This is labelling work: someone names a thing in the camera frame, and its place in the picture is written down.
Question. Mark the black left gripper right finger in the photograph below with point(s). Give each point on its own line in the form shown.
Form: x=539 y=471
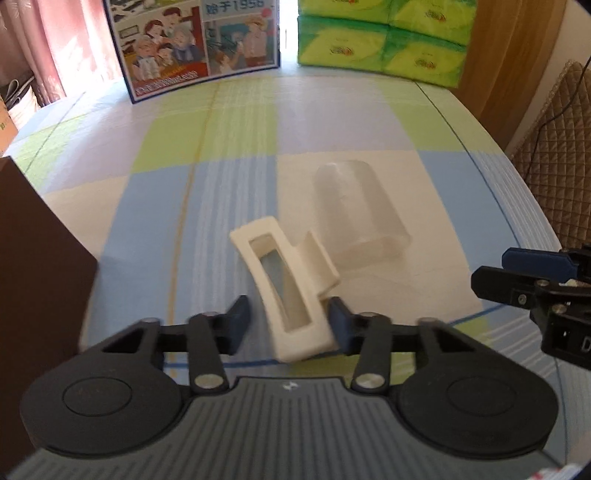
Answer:
x=374 y=338

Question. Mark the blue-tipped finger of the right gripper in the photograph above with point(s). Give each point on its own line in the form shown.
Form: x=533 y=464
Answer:
x=555 y=266

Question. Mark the translucent plastic cup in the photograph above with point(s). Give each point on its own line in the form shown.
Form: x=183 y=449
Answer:
x=359 y=224

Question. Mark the cream hair claw clip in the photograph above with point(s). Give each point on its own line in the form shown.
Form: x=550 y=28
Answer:
x=293 y=283

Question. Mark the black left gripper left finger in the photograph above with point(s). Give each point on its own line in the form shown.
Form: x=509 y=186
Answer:
x=204 y=338

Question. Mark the checkered tablecloth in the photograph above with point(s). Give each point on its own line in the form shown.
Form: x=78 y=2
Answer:
x=155 y=188

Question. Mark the brown quilted chair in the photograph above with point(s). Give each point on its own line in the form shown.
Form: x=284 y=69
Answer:
x=554 y=158

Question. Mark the brown cardboard storage box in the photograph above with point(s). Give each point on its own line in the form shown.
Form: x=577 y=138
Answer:
x=46 y=280

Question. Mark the pink curtain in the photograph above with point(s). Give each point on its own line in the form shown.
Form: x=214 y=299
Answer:
x=65 y=44

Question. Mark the green tissue pack stack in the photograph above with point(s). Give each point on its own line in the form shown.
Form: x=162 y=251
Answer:
x=421 y=40

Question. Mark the blue milk carton box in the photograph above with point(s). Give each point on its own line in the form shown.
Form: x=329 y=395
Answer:
x=162 y=46

